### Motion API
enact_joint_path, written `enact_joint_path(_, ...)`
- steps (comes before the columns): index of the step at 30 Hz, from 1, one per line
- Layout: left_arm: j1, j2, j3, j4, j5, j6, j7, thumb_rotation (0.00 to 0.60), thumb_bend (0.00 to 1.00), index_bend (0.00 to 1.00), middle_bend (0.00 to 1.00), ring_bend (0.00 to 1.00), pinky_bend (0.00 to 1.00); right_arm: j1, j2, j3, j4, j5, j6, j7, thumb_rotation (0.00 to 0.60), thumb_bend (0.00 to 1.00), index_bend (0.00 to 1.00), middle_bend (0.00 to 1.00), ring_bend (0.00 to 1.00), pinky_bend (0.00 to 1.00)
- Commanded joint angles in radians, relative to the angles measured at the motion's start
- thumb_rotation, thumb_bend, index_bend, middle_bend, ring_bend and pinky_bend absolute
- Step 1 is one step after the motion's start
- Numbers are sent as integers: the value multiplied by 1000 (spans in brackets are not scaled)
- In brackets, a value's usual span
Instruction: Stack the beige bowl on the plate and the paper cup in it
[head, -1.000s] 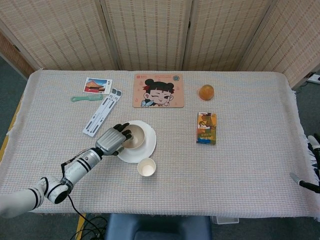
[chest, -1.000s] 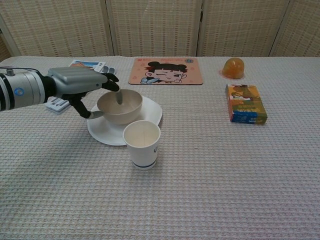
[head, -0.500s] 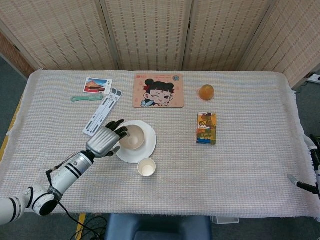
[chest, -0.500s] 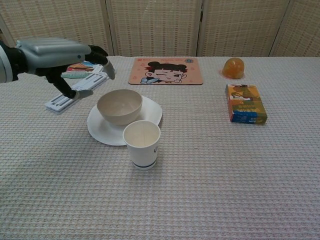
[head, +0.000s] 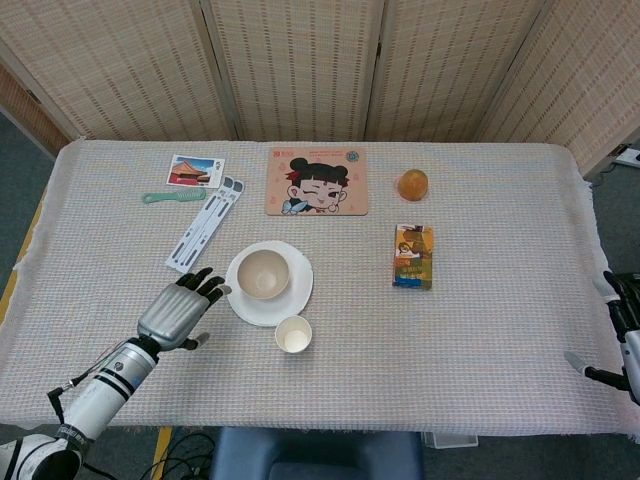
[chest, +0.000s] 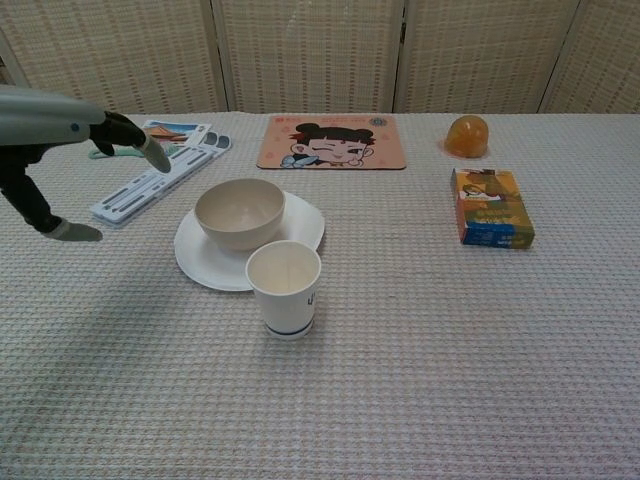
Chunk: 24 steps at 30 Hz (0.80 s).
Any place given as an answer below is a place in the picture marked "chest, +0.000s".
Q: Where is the green plastic comb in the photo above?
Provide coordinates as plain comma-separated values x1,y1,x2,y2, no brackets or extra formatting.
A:
88,141,187,161

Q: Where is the white paper cup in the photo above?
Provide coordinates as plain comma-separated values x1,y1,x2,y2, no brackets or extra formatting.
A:
245,239,322,342

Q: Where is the cartoon girl mouse pad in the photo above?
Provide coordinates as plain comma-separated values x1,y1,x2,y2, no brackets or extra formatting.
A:
256,114,408,172

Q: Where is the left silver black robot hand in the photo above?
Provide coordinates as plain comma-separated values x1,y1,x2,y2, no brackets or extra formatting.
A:
0,83,172,243

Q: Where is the beige woven folding screen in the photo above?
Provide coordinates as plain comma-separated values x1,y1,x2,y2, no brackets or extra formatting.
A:
0,0,640,121

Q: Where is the palace photo postcard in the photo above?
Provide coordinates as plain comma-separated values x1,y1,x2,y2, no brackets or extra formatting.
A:
134,119,214,149

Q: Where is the colourful printed carton box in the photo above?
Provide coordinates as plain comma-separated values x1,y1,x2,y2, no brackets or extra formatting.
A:
450,167,536,249

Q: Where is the pale blue folding stand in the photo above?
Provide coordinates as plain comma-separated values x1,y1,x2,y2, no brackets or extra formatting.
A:
89,130,234,231

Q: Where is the orange fruit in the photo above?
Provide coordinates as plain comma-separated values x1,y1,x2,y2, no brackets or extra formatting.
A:
439,114,492,160

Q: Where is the beige bowl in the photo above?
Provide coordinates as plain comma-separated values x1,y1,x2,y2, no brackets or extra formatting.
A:
194,177,286,252

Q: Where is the white woven tablecloth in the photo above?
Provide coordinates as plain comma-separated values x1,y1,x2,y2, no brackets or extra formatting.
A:
0,110,640,480

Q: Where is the white paper plate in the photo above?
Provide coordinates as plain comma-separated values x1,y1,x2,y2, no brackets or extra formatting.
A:
173,192,326,292

